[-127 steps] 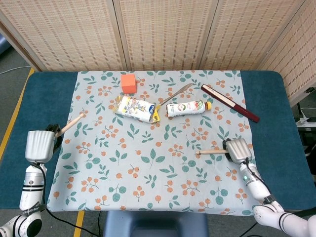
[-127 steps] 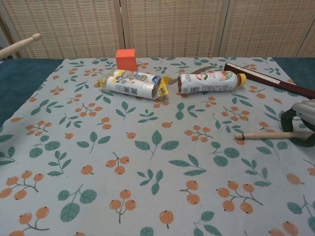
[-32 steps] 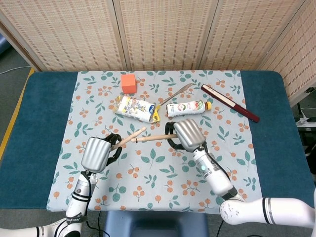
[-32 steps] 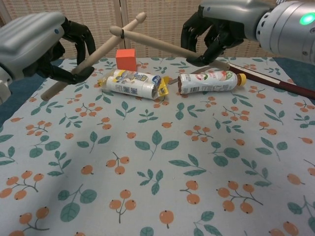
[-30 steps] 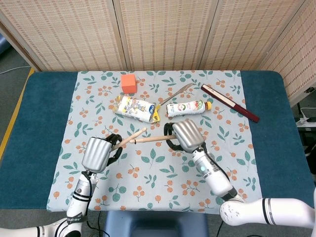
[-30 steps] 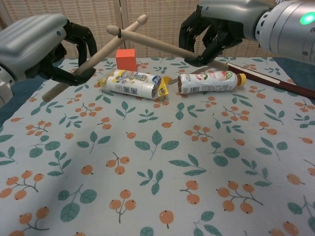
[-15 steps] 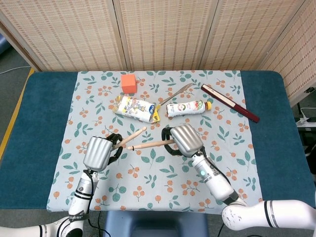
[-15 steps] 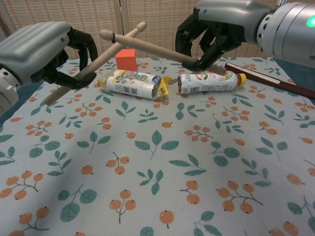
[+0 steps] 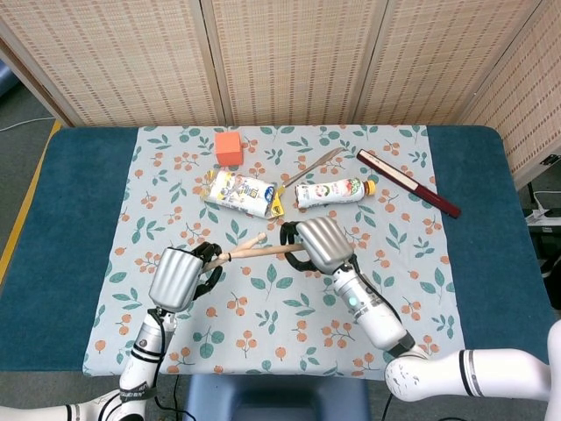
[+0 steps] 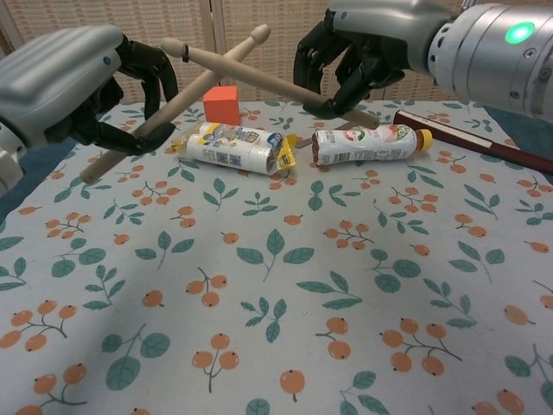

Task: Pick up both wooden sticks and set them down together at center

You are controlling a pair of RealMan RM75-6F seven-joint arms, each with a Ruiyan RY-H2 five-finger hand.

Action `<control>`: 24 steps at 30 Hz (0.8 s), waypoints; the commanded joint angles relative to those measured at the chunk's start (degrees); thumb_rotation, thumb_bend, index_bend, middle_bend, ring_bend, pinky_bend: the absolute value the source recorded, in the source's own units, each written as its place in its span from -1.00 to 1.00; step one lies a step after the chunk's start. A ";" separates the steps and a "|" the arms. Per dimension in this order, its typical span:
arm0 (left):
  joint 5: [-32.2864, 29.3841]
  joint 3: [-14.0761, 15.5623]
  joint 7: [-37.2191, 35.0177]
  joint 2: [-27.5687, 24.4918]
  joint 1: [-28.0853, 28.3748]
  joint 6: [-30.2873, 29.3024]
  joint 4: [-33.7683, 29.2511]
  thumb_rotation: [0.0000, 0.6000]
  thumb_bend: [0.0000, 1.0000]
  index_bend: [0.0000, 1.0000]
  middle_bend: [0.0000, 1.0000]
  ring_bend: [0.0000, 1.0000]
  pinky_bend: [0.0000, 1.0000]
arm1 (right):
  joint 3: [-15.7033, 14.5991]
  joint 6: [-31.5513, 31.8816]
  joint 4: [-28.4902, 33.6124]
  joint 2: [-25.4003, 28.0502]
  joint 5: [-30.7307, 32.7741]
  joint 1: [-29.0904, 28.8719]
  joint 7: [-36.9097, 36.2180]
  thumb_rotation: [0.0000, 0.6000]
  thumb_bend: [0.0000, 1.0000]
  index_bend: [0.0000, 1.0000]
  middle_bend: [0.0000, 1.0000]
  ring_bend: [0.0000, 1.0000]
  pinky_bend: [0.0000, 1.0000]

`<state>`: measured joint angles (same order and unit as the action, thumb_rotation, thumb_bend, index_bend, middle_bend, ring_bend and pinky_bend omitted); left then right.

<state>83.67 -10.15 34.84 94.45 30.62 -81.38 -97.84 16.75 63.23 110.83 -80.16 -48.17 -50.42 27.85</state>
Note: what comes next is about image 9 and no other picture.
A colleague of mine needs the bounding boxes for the white floor cable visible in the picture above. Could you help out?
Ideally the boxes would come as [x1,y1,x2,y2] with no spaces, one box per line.
[0,116,57,133]

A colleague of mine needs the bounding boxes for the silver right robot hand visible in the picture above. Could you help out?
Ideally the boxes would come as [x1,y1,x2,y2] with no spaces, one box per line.
[279,216,357,275]

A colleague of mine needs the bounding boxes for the wrapped pack of white rolls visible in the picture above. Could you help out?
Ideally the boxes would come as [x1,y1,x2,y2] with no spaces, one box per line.
[200,169,287,219]

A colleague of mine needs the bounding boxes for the white bottle with yellow cap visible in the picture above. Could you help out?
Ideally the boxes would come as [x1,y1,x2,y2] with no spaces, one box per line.
[294,177,379,211]

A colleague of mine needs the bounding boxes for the orange block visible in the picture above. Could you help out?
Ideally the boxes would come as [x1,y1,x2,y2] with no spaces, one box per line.
[214,131,245,168]

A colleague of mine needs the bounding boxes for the metal table knife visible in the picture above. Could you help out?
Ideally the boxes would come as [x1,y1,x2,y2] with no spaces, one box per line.
[275,147,344,191]

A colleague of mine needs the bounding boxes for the floral tablecloth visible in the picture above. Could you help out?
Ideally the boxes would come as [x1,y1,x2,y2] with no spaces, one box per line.
[82,125,466,382]

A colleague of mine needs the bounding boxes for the dark red closed folding fan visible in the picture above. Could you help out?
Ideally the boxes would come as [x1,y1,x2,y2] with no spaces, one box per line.
[356,148,463,219]

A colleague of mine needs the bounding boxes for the woven bamboo folding screen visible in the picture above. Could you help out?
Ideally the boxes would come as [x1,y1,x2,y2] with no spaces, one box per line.
[0,0,561,190]

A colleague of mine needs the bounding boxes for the wooden stick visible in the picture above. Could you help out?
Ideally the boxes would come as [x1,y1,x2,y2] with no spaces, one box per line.
[220,243,307,262]
[202,232,268,271]

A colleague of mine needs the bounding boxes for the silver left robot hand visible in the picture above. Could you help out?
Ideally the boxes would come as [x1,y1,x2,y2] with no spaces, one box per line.
[147,241,226,315]

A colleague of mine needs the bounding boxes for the white power strip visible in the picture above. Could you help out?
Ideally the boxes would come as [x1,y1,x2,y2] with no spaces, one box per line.
[524,208,561,226]

